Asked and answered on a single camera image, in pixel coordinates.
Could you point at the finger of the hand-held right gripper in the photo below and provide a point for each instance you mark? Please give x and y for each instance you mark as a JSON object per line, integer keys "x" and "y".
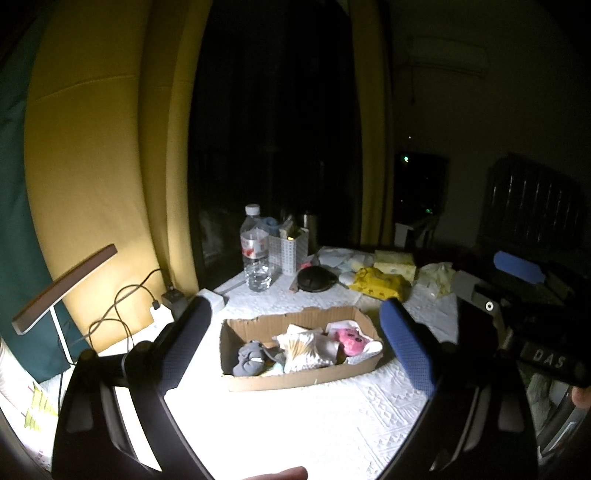
{"x": 517, "y": 267}
{"x": 480, "y": 295}

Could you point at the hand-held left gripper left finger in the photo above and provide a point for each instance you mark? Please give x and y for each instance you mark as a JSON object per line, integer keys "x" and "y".
{"x": 184, "y": 341}

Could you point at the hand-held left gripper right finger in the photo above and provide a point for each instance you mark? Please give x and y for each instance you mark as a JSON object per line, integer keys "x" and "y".
{"x": 408, "y": 341}

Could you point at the pink plush toy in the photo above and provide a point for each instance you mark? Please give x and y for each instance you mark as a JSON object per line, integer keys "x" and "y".
{"x": 353, "y": 341}

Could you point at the grey dotted sock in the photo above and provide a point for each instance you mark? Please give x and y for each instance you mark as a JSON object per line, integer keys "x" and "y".
{"x": 249, "y": 360}

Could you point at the white textured cloth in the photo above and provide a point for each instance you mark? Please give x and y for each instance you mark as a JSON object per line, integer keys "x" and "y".
{"x": 332, "y": 328}

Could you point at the cardboard box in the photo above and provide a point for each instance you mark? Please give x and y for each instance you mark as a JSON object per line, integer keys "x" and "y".
{"x": 300, "y": 378}

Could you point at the person's right hand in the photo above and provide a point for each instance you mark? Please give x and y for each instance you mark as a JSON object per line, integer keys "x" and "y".
{"x": 581, "y": 399}

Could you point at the person's left hand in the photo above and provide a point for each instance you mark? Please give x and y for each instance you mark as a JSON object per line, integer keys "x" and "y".
{"x": 277, "y": 474}

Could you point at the white charger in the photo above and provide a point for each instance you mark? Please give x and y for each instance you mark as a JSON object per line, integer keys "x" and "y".
{"x": 160, "y": 314}

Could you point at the crumpled pale plastic bag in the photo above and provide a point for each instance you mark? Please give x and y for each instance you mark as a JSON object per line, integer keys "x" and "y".
{"x": 438, "y": 277}

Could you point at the black power adapter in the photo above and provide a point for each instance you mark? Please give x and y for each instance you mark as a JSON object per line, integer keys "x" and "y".
{"x": 173, "y": 296}

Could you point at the white power strip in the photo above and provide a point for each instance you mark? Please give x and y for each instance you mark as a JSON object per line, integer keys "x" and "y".
{"x": 211, "y": 299}

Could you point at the dark radiator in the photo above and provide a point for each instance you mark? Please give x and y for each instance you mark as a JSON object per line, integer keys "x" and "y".
{"x": 531, "y": 203}

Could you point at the yellow plastic bag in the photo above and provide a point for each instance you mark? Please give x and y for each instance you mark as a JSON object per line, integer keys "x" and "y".
{"x": 378, "y": 281}

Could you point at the pale yellow tissue pack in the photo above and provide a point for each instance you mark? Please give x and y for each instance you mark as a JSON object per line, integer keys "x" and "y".
{"x": 395, "y": 271}
{"x": 392, "y": 256}

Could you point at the white packet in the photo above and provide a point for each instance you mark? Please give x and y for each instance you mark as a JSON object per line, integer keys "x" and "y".
{"x": 339, "y": 258}

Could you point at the clear water bottle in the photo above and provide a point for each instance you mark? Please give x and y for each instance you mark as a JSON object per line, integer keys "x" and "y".
{"x": 255, "y": 258}

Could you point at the white textured tablecloth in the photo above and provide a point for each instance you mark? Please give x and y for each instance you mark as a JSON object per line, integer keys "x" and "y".
{"x": 323, "y": 429}

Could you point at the dark screen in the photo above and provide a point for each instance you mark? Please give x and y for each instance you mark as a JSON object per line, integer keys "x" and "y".
{"x": 420, "y": 184}

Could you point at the desk lamp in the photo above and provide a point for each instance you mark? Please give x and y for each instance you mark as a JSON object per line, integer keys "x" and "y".
{"x": 64, "y": 288}

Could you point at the white perforated container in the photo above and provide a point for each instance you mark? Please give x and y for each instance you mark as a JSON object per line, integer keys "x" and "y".
{"x": 288, "y": 254}

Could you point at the metal flask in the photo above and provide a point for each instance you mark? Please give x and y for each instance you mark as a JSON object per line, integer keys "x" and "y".
{"x": 308, "y": 228}

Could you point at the beige small box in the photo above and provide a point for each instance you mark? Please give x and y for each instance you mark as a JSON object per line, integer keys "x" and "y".
{"x": 288, "y": 227}

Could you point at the teal cloth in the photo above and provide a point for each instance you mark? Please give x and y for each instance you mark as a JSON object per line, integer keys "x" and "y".
{"x": 18, "y": 230}

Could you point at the yellow padded panel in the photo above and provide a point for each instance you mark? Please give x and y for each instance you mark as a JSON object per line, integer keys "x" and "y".
{"x": 92, "y": 161}

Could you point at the yellow curtain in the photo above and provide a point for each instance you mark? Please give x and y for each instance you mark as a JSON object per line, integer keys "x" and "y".
{"x": 371, "y": 115}

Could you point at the wall air conditioner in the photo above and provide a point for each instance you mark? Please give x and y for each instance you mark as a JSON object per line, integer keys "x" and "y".
{"x": 450, "y": 53}

